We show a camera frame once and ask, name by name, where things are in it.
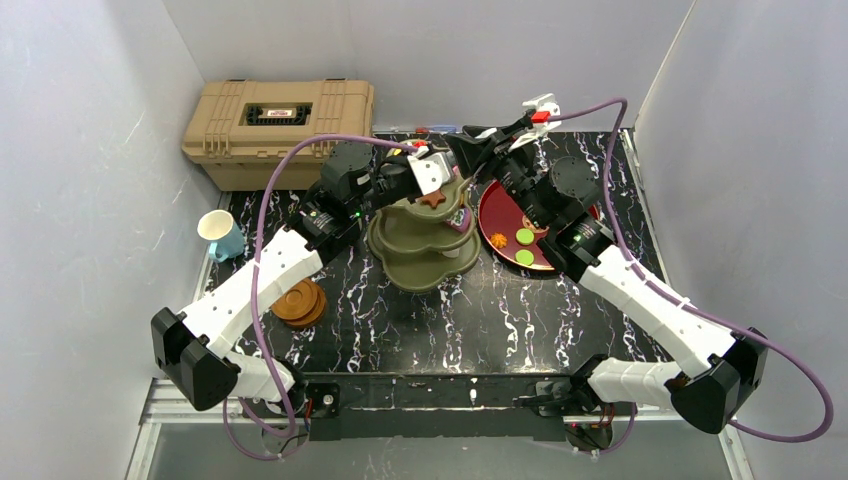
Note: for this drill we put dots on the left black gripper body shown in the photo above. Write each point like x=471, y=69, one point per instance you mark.
x=369, y=185

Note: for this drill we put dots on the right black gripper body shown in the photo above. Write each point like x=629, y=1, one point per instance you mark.
x=501, y=147

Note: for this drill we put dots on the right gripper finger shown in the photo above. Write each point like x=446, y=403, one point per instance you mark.
x=520, y=131
x=480, y=159

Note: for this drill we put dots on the star shaped cookie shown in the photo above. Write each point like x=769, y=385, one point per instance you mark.
x=433, y=199

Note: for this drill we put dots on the purple cake slice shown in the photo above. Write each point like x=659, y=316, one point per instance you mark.
x=460, y=220

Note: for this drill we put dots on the green three-tier dessert stand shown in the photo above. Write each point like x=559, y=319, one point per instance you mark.
x=418, y=251

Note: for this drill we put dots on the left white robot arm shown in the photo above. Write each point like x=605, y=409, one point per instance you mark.
x=194, y=346

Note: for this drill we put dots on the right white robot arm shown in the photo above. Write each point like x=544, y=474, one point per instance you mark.
x=713, y=370

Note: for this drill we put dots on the red blue pen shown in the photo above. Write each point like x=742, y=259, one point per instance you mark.
x=436, y=129

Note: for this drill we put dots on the green macaron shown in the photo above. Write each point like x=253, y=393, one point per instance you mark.
x=525, y=237
x=525, y=257

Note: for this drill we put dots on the dark red round tray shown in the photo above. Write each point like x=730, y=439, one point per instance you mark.
x=498, y=211

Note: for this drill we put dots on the small round yellow cookie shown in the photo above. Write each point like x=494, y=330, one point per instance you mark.
x=498, y=240

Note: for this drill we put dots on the tan plastic toolbox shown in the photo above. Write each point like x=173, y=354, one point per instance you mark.
x=241, y=129

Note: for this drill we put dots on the brown wooden coaster stack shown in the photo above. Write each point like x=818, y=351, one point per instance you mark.
x=302, y=307

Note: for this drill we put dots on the blue mug cream interior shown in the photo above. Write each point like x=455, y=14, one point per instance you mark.
x=223, y=235

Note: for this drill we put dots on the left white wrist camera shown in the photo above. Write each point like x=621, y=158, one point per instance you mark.
x=431, y=168

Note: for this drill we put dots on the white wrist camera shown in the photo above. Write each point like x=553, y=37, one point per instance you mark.
x=431, y=168
x=543, y=116

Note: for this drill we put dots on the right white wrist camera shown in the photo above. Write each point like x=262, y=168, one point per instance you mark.
x=543, y=116

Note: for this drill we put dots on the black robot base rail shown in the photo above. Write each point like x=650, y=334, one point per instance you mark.
x=437, y=404

